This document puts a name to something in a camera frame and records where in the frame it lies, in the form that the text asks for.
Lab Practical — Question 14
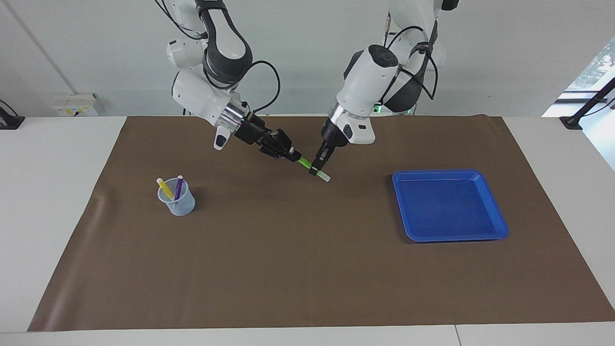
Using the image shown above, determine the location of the white wall socket box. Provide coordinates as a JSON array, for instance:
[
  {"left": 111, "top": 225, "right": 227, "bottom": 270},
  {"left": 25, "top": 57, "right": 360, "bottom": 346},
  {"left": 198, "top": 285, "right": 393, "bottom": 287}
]
[{"left": 52, "top": 94, "right": 99, "bottom": 117}]

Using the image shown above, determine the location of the brown table mat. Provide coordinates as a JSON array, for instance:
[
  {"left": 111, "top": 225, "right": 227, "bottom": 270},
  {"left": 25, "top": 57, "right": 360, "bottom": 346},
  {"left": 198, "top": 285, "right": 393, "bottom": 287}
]
[{"left": 28, "top": 114, "right": 615, "bottom": 332}]

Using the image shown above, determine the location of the glass window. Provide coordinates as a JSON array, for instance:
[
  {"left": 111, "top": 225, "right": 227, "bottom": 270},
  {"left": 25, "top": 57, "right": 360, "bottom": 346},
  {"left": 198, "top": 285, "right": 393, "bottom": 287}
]
[{"left": 542, "top": 37, "right": 615, "bottom": 171}]

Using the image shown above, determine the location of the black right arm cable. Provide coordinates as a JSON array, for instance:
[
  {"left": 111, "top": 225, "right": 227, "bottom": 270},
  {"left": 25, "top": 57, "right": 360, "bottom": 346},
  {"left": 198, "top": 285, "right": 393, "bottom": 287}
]
[{"left": 156, "top": 0, "right": 281, "bottom": 116}]

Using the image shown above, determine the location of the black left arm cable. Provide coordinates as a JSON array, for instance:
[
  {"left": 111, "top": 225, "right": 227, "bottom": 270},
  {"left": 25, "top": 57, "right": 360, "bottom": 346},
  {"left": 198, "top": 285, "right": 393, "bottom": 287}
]
[{"left": 384, "top": 12, "right": 439, "bottom": 102}]

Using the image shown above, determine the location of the blue plastic tray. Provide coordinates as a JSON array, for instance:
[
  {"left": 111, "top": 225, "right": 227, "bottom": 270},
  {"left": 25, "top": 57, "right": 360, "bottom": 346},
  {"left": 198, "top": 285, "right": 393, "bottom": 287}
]
[{"left": 392, "top": 169, "right": 510, "bottom": 243}]

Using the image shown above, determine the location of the pale mesh pen cup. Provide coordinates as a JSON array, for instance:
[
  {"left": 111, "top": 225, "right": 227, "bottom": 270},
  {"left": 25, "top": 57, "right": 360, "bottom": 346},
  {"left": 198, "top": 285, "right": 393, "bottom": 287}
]
[{"left": 158, "top": 178, "right": 196, "bottom": 216}]

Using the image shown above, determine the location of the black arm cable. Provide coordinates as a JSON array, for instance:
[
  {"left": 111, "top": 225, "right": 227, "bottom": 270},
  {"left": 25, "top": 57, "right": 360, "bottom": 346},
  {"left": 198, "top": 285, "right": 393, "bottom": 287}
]
[
  {"left": 384, "top": 12, "right": 439, "bottom": 102},
  {"left": 156, "top": 0, "right": 281, "bottom": 116}
]

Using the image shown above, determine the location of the green highlighter pen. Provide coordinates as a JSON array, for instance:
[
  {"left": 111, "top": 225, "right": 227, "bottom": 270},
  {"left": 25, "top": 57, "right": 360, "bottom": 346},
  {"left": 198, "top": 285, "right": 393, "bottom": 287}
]
[{"left": 298, "top": 157, "right": 332, "bottom": 183}]

